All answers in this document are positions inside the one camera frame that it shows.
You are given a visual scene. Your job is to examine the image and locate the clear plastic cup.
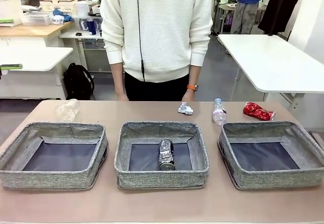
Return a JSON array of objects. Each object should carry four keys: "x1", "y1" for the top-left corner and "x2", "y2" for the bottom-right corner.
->
[{"x1": 55, "y1": 98, "x2": 81, "y2": 122}]

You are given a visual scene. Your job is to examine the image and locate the crushed black blue can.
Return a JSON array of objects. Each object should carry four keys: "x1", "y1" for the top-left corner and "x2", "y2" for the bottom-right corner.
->
[{"x1": 158, "y1": 139, "x2": 176, "y2": 171}]

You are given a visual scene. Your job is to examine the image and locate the white paper ball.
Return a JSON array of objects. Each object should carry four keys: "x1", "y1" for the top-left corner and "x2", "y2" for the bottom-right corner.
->
[{"x1": 178, "y1": 101, "x2": 194, "y2": 116}]

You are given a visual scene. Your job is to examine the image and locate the clear bottle pink label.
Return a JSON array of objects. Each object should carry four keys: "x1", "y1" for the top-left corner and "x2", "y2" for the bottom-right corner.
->
[{"x1": 212, "y1": 98, "x2": 227, "y2": 126}]

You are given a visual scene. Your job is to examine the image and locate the crushed red can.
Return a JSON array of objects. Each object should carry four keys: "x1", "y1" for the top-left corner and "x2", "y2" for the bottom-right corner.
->
[{"x1": 242, "y1": 101, "x2": 276, "y2": 122}]

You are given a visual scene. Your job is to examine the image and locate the person's right forearm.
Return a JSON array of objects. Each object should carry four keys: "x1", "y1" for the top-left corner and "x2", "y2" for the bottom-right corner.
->
[{"x1": 110, "y1": 62, "x2": 126, "y2": 88}]

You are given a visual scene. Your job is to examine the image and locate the person's right hand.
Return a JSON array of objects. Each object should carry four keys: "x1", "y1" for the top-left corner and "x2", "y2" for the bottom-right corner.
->
[{"x1": 115, "y1": 86, "x2": 130, "y2": 102}]

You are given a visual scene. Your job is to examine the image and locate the person's left hand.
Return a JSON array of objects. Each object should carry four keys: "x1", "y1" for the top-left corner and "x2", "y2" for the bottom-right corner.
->
[{"x1": 181, "y1": 89, "x2": 196, "y2": 102}]

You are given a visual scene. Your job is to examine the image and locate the white plastic storage box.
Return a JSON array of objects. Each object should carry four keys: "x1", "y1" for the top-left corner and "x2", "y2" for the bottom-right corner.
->
[{"x1": 0, "y1": 0, "x2": 24, "y2": 27}]

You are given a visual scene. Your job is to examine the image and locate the white perforated plastic basket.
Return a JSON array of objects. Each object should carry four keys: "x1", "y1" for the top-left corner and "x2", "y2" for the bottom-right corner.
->
[{"x1": 20, "y1": 11, "x2": 51, "y2": 27}]

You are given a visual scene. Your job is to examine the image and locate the wooden top table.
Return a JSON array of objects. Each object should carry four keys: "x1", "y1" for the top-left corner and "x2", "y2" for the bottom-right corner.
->
[{"x1": 0, "y1": 20, "x2": 75, "y2": 48}]

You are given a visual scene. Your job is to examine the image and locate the beige slotted crate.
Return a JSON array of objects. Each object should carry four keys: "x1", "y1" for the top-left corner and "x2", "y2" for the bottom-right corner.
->
[{"x1": 39, "y1": 0, "x2": 78, "y2": 15}]

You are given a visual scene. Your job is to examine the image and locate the blue cloth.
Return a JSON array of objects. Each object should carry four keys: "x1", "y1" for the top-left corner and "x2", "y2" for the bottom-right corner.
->
[{"x1": 52, "y1": 9, "x2": 74, "y2": 23}]

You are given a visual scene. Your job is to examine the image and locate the white workbench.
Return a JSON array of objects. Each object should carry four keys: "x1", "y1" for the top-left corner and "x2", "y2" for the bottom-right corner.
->
[{"x1": 59, "y1": 30, "x2": 107, "y2": 73}]

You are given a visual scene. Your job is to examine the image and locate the black backpack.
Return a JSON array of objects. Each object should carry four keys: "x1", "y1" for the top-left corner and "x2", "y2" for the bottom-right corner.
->
[{"x1": 62, "y1": 62, "x2": 95, "y2": 100}]

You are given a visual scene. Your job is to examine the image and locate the white cylindrical container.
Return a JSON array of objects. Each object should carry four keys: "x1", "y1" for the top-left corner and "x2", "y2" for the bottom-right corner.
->
[{"x1": 75, "y1": 1, "x2": 89, "y2": 17}]

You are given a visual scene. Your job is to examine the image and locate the blue drink bottle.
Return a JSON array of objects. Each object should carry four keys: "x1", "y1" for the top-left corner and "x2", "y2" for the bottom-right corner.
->
[{"x1": 86, "y1": 17, "x2": 97, "y2": 36}]

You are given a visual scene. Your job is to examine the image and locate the white labelled device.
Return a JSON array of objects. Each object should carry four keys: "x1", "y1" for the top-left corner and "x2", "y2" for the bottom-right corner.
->
[{"x1": 88, "y1": 5, "x2": 102, "y2": 16}]

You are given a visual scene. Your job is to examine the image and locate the grey fabric basket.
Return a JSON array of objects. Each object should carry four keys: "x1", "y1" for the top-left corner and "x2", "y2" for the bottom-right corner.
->
[
  {"x1": 113, "y1": 121, "x2": 211, "y2": 190},
  {"x1": 217, "y1": 121, "x2": 324, "y2": 191},
  {"x1": 0, "y1": 122, "x2": 109, "y2": 191}
]

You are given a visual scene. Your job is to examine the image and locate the black trousers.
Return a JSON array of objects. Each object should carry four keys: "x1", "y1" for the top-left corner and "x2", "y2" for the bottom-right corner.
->
[{"x1": 124, "y1": 71, "x2": 190, "y2": 102}]

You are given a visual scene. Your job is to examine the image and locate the white knit sweater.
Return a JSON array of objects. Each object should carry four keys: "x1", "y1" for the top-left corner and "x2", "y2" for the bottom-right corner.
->
[{"x1": 100, "y1": 0, "x2": 213, "y2": 83}]

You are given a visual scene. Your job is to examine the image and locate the large white table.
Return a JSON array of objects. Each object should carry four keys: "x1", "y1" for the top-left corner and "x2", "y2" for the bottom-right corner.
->
[{"x1": 217, "y1": 33, "x2": 324, "y2": 111}]

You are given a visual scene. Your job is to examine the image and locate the hanging black coat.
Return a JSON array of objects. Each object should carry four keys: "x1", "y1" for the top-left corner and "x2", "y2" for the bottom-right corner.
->
[{"x1": 258, "y1": 0, "x2": 307, "y2": 36}]

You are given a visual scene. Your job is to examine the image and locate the thin black sweater cable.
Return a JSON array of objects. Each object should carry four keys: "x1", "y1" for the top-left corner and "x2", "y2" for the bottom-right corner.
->
[{"x1": 136, "y1": 0, "x2": 145, "y2": 82}]

